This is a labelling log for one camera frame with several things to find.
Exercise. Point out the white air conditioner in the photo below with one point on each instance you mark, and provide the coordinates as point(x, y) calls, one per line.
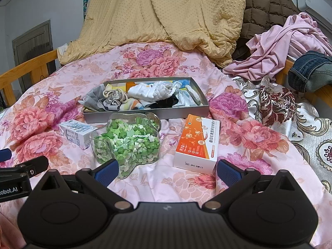
point(313, 1)

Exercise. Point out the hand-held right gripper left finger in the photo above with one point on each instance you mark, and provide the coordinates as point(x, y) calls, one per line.
point(106, 172)

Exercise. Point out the metal tray with cartoon lining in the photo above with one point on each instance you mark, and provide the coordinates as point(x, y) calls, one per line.
point(145, 115)

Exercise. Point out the wooden bed rail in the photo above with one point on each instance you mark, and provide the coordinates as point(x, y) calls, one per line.
point(282, 72)

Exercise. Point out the grey face mask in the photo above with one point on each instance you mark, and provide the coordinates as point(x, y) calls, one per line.
point(94, 96)

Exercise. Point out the colourful wall poster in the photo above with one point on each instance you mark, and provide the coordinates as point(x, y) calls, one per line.
point(85, 5)

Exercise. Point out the pink fleece cloth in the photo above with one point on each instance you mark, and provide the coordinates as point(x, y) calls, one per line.
point(7, 225)

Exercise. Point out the grey door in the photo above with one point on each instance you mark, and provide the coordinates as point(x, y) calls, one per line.
point(31, 44)

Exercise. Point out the striped sock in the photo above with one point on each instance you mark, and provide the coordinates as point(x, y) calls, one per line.
point(134, 105)

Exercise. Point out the orange plastic cup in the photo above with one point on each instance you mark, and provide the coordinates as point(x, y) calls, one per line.
point(130, 86)

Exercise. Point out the brown quilted jacket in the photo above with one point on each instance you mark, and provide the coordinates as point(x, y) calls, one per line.
point(264, 13)

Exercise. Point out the glass jar of green stars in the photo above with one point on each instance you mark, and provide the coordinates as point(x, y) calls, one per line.
point(129, 140)

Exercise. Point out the white sock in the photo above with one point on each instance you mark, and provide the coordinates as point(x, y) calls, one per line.
point(171, 89)

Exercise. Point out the white patterned pillow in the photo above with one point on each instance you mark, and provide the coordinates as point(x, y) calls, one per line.
point(62, 53)

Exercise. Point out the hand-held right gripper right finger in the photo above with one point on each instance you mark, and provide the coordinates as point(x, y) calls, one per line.
point(229, 173)

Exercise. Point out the pink floral quilt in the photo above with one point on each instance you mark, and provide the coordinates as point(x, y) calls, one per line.
point(181, 64)

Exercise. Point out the orange white box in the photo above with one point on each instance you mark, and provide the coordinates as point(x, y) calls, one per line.
point(197, 140)

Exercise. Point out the silver satin floral bedsheet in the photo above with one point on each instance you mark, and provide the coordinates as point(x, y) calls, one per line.
point(298, 124)

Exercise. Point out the pink garment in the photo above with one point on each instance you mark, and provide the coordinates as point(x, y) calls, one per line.
point(272, 51)

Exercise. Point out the small white blue carton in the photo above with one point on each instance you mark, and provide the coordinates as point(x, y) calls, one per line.
point(75, 132)

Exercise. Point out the wooden bed frame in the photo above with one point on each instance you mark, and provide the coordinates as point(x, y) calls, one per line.
point(26, 68)

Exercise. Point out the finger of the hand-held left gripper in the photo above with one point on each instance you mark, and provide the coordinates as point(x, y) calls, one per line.
point(4, 155)
point(33, 166)

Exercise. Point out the black patterned cloth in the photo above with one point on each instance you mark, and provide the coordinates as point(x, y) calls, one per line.
point(166, 103)

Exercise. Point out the blue jeans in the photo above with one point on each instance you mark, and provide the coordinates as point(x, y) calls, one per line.
point(311, 70)

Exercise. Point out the yellow dotted blanket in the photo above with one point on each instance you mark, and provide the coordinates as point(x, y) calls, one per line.
point(155, 13)

